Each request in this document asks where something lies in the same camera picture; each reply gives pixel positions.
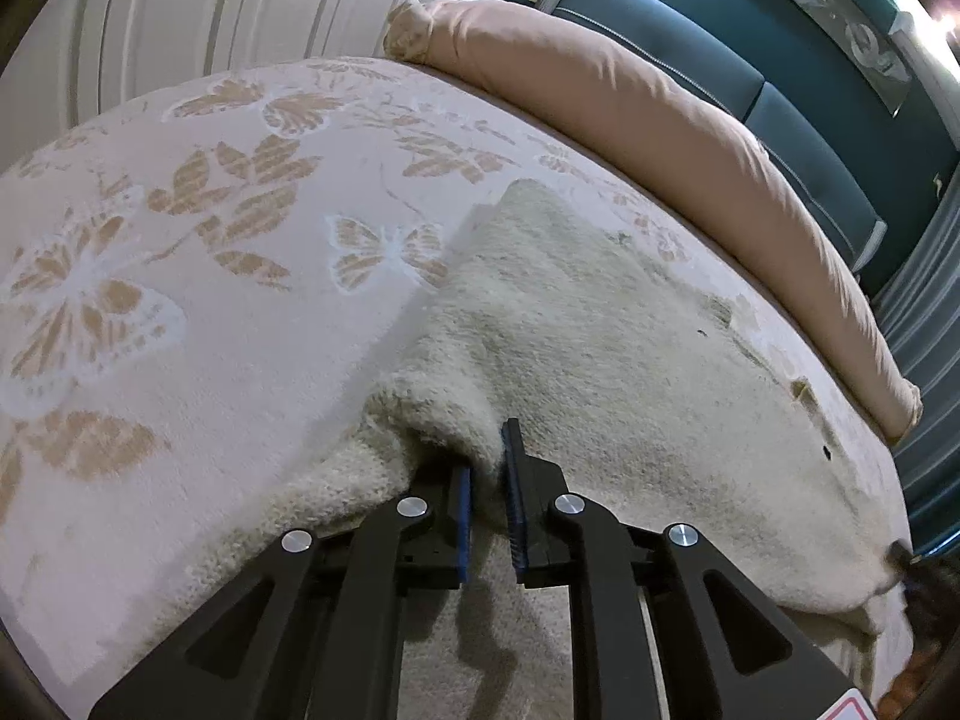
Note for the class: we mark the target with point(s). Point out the bright wall light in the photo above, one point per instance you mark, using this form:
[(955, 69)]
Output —
[(946, 13)]

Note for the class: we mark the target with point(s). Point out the butterfly print bed blanket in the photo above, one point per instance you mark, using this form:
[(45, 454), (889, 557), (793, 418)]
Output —
[(225, 300)]

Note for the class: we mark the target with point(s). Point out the grey pleated curtain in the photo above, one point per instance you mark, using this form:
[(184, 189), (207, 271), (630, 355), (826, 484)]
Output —
[(926, 330)]

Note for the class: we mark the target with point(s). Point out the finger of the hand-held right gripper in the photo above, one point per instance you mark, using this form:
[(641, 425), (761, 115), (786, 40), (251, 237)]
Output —
[(904, 556)]

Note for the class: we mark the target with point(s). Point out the long pink pillow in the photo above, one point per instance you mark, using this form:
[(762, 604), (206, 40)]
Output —
[(675, 135)]

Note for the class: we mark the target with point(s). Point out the cream fluffy towel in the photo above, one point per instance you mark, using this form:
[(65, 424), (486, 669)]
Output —
[(600, 360)]

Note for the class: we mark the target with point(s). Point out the teal padded headboard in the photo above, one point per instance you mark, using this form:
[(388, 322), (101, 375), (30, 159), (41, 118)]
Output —
[(675, 37)]

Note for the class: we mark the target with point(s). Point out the framed wall picture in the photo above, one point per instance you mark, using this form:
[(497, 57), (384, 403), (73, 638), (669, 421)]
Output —
[(847, 22)]

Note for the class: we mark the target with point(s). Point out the white wardrobe doors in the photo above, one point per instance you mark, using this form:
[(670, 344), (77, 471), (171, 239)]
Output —
[(225, 7)]

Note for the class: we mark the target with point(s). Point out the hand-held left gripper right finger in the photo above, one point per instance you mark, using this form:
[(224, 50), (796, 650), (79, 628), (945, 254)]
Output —
[(513, 502)]

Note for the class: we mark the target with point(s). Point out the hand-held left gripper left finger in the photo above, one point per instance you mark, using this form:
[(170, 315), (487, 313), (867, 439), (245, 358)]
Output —
[(463, 525)]

